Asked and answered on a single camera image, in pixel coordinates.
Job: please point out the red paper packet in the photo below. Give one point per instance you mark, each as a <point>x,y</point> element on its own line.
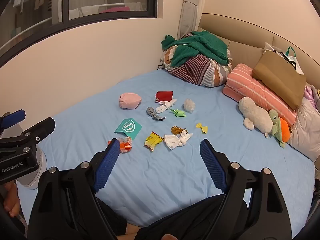
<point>165,95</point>

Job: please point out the bed with blue sheet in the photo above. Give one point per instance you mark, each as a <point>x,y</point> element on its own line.
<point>162,180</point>

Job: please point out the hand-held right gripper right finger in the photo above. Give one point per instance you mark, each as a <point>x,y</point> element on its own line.
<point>213,166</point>

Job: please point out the brown rubber band bundle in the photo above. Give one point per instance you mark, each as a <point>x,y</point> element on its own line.
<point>177,130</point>

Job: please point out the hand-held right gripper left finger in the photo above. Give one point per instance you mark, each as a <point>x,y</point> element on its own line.
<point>107,166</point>

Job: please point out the person's left hand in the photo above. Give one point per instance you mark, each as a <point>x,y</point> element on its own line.
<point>12,202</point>

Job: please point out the beige curtain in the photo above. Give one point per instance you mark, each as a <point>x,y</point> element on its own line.
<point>190,12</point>

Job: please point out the beige padded headboard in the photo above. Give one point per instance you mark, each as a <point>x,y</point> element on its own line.
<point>245,37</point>

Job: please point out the green towel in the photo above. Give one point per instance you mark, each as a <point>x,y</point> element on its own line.
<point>197,45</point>

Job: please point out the pale lilac pillow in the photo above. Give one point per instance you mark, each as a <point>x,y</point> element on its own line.
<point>306,130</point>

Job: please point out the pink striped pillow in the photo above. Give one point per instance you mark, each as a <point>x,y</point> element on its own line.
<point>250,90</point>

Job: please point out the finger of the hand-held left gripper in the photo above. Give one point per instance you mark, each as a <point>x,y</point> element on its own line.
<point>41,128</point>
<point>15,117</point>

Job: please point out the white knotted tissue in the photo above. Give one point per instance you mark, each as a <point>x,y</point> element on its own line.
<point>163,105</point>

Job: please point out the light purple cloth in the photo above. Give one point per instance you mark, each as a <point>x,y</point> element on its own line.
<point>310,93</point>

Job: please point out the clear plastic ball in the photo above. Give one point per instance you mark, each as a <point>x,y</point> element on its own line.
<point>189,105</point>

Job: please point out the orange plastic wrapper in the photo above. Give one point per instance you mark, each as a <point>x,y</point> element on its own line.
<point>125,146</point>

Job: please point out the teal paper card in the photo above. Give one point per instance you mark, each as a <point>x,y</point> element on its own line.
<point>128,128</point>

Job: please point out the white round bin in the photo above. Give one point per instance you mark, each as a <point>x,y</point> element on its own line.
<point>35,177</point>

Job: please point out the yellow snack packet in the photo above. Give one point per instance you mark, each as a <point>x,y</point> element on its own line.
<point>153,141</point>

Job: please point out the brown paper bag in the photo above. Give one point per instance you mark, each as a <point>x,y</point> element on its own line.
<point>280,80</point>

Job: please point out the pink cloth ball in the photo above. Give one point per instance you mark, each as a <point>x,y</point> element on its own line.
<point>130,100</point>

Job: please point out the green ribbon bow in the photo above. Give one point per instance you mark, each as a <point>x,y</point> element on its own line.
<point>179,113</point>

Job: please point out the grey cloth scrap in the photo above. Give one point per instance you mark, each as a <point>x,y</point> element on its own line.
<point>152,112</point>

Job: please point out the striped blanket bundle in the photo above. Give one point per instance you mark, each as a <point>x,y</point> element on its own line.
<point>200,71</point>

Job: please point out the green orange plush toy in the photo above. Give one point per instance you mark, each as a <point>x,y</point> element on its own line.
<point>281,130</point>

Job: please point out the yellow ribbon bow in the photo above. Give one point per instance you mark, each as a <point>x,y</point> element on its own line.
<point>202,128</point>

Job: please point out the white plush toy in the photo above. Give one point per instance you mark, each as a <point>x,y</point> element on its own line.
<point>257,116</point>

